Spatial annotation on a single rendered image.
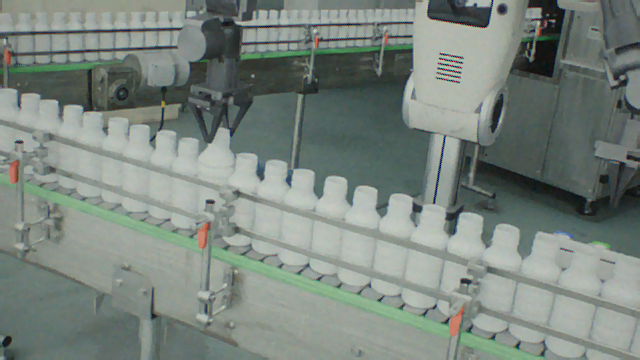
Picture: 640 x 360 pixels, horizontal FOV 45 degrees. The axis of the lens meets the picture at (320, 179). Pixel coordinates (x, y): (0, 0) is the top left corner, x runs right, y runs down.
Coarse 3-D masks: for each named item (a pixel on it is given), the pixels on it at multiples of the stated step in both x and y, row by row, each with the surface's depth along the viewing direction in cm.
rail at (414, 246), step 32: (32, 128) 157; (32, 160) 160; (128, 160) 147; (128, 192) 149; (352, 224) 127; (416, 224) 130; (320, 256) 131; (448, 256) 120; (416, 288) 124; (544, 288) 114; (512, 320) 118; (608, 352) 112
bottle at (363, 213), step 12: (360, 192) 127; (372, 192) 129; (360, 204) 127; (372, 204) 127; (348, 216) 128; (360, 216) 127; (372, 216) 128; (372, 228) 128; (348, 240) 129; (360, 240) 128; (372, 240) 129; (348, 252) 129; (360, 252) 129; (372, 252) 130; (360, 264) 129; (372, 264) 131; (348, 276) 130; (360, 276) 130
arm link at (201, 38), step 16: (240, 0) 129; (192, 16) 127; (208, 16) 128; (224, 16) 129; (240, 16) 130; (192, 32) 125; (208, 32) 126; (192, 48) 126; (208, 48) 126; (224, 48) 130
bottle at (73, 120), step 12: (72, 108) 158; (72, 120) 155; (60, 132) 155; (72, 132) 155; (60, 144) 156; (60, 156) 157; (72, 156) 156; (60, 168) 158; (72, 168) 157; (60, 180) 159; (72, 180) 158
